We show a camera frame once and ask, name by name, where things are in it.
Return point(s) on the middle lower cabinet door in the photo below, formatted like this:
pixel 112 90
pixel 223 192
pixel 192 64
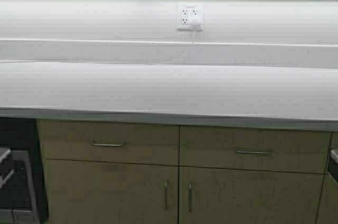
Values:
pixel 234 196

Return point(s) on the cabinet door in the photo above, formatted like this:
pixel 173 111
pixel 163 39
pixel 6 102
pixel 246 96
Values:
pixel 93 192
pixel 234 196
pixel 327 213

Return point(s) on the left lower cabinet door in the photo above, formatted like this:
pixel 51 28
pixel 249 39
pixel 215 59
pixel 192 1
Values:
pixel 93 192

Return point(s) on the right lower cabinet door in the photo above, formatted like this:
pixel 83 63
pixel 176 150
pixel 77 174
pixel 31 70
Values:
pixel 327 213

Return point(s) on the white plug adapter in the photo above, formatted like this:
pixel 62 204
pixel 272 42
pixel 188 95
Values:
pixel 196 21

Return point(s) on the left beige drawer front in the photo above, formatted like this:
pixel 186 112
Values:
pixel 145 143

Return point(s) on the beige drawer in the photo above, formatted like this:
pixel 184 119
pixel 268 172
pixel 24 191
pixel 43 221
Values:
pixel 145 143
pixel 334 140
pixel 291 150

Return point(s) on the middle beige drawer front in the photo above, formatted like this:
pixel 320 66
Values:
pixel 291 150

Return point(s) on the right beige drawer front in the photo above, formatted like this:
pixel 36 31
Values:
pixel 334 140

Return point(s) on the grey step stool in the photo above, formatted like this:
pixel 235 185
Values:
pixel 18 200

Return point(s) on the middle drawer metal handle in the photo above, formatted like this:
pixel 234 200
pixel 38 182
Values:
pixel 251 152

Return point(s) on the drawer metal handle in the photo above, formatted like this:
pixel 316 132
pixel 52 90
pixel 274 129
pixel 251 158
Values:
pixel 251 152
pixel 107 145

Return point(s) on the left drawer metal handle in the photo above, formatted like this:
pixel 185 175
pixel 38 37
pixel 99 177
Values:
pixel 107 145

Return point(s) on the middle lower door handle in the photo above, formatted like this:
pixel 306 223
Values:
pixel 190 186

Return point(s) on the door handle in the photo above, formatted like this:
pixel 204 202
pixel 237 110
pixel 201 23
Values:
pixel 190 186
pixel 166 187

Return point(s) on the left lower door handle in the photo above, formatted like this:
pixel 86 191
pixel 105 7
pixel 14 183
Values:
pixel 166 187

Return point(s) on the white wall outlet plate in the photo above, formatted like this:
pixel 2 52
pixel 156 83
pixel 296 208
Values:
pixel 184 14

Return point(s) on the left robot base metal frame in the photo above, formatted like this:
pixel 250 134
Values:
pixel 6 166

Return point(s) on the right robot base metal frame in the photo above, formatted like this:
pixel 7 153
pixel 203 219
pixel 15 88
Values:
pixel 333 164

